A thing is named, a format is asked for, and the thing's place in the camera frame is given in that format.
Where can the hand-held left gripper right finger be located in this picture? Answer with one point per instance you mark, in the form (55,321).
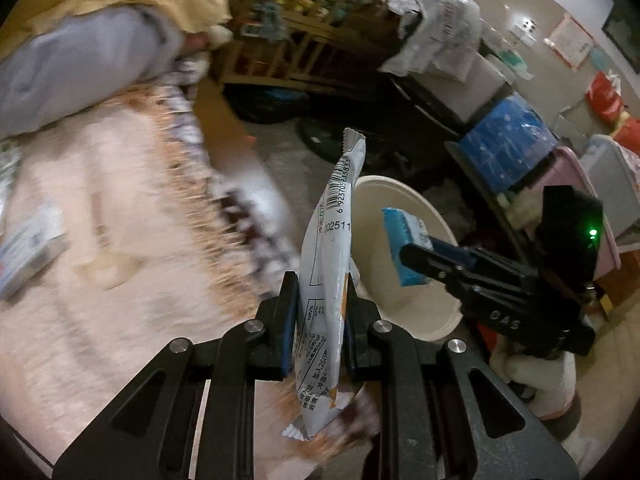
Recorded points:
(352,340)

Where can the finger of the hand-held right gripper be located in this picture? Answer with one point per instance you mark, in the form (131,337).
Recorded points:
(430,265)
(490,262)

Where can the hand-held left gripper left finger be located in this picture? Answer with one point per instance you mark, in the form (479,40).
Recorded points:
(287,320)

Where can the light blue tissue packet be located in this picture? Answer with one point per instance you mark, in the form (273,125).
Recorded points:
(400,230)

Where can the white plastic basin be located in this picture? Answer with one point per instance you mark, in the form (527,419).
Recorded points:
(380,270)

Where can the orange white snack packet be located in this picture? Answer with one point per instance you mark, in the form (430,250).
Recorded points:
(325,280)

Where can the white fluffy slipper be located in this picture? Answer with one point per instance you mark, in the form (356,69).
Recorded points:
(545,385)

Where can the blue wrapped package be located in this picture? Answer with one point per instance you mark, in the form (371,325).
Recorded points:
(505,145)

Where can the pink storage bin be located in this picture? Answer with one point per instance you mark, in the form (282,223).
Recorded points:
(570,170)

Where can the dark patterned bedsheet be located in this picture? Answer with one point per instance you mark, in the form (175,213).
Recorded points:
(240,200)

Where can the clear plastic storage box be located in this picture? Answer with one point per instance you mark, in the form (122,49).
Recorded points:
(615,180)

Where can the grey cardboard box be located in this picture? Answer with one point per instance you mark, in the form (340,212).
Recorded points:
(482,90)

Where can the red plastic bag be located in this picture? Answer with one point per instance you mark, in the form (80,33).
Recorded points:
(605,97)

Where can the white plastic bag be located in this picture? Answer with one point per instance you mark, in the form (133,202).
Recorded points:
(435,25)

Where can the wooden slatted crib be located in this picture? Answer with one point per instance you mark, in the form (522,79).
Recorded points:
(310,35)

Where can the white blue medicine box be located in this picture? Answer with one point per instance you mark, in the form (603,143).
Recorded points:
(30,255)

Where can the green white packet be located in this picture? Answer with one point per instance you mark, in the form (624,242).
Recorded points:
(7,170)

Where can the grey blue blanket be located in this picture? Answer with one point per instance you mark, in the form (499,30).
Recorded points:
(90,60)

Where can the wall poster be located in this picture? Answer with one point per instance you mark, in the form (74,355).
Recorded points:
(570,40)

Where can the white wall socket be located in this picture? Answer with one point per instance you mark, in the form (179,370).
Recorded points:
(528,26)

